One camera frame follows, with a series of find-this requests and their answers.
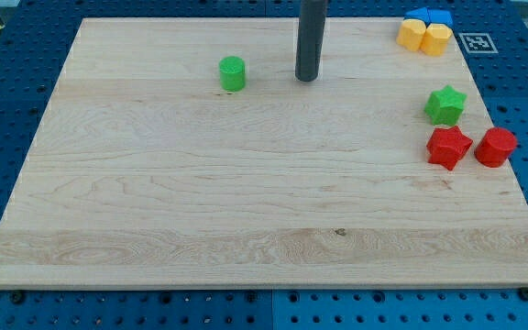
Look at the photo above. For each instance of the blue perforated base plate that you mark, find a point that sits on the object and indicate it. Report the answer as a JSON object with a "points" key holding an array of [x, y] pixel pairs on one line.
{"points": [[34, 45]]}

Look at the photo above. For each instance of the yellow hexagon block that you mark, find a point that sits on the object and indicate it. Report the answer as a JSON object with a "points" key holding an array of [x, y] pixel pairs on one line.
{"points": [[435, 39], [411, 34]]}

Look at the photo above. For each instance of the red star block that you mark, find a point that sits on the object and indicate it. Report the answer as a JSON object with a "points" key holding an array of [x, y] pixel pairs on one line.
{"points": [[448, 146]]}

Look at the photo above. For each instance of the light wooden board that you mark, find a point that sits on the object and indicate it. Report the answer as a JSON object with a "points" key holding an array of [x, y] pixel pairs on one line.
{"points": [[145, 174]]}

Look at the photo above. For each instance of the green star block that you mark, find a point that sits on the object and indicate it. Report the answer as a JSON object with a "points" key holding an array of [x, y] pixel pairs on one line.
{"points": [[445, 106]]}

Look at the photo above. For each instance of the right yellow hexagon block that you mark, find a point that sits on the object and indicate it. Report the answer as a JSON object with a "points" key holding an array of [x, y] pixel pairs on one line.
{"points": [[435, 39]]}

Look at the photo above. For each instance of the right blue block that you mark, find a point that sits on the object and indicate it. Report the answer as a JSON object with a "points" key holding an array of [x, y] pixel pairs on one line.
{"points": [[440, 16]]}

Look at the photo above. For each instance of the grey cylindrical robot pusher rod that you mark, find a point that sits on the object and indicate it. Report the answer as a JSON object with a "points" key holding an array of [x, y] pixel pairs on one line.
{"points": [[311, 28]]}

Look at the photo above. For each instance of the red cylinder block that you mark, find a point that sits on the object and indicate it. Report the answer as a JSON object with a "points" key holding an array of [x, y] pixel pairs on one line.
{"points": [[495, 147]]}

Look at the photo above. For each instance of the green cylinder block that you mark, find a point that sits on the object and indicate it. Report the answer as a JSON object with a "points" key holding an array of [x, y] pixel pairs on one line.
{"points": [[232, 73]]}

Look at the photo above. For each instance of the left yellow hexagon block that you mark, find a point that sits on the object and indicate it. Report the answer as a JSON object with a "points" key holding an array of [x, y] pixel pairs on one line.
{"points": [[411, 34]]}

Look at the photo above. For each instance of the left blue triangle block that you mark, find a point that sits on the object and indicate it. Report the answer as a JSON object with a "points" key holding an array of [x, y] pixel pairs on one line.
{"points": [[421, 14]]}

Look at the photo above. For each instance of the white fiducial marker tag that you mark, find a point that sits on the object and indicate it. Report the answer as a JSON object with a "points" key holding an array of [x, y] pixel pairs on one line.
{"points": [[478, 43]]}

